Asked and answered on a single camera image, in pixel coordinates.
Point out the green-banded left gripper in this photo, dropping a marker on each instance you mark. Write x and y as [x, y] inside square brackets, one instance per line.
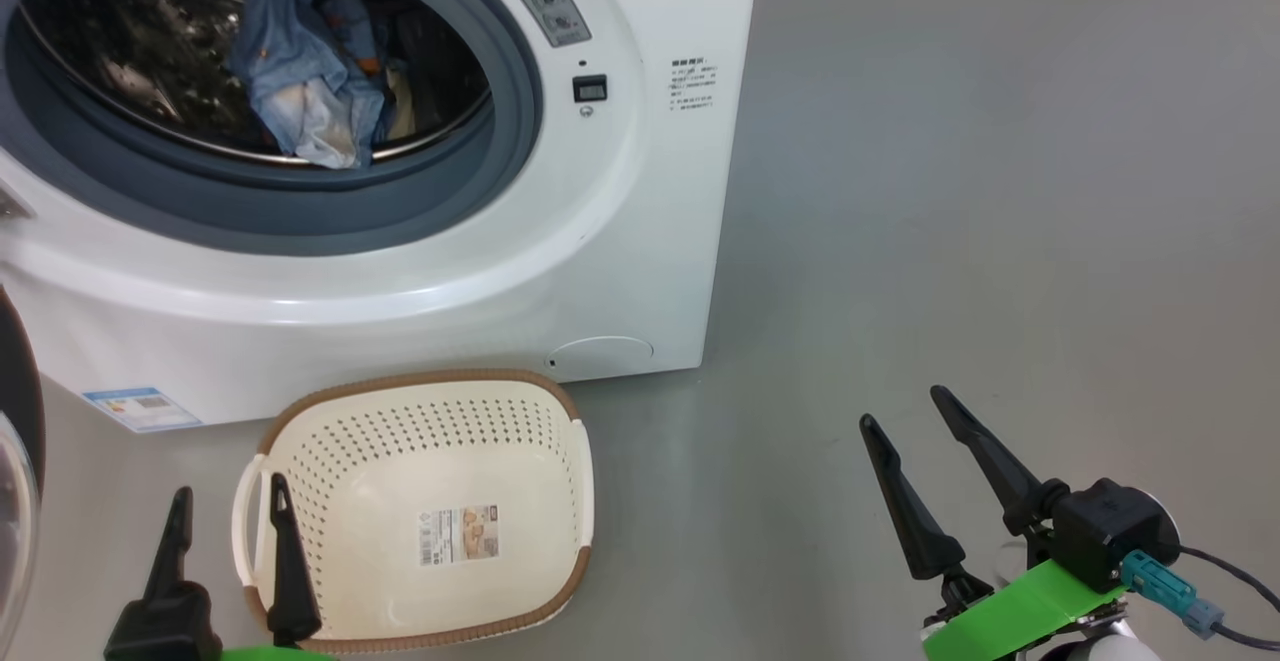
[280, 655]

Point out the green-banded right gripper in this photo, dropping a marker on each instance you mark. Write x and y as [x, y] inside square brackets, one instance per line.
[1020, 616]

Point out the blue garment with orange patches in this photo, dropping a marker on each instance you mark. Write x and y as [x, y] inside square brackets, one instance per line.
[290, 71]

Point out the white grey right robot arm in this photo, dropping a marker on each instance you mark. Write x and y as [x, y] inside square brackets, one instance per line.
[1100, 649]

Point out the cream perforated laundry basket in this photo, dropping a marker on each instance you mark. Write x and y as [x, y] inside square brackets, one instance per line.
[400, 461]

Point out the paper basket label sticker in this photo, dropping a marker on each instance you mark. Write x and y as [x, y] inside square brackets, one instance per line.
[458, 536]

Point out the grey rubber door gasket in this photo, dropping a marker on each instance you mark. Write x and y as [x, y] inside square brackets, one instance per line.
[300, 206]

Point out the white washing machine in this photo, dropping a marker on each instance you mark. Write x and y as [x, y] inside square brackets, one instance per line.
[620, 241]

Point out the black door lock socket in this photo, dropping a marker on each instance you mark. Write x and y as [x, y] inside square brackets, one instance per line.
[589, 89]

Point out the blue white energy label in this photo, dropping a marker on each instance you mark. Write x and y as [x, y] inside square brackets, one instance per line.
[142, 409]

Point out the round white filter cover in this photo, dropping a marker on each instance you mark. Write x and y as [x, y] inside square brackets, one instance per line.
[600, 356]

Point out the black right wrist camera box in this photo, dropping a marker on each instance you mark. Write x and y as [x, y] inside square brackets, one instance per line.
[1110, 531]

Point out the teal right camera connector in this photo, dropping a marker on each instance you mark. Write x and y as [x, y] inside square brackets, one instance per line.
[1165, 591]

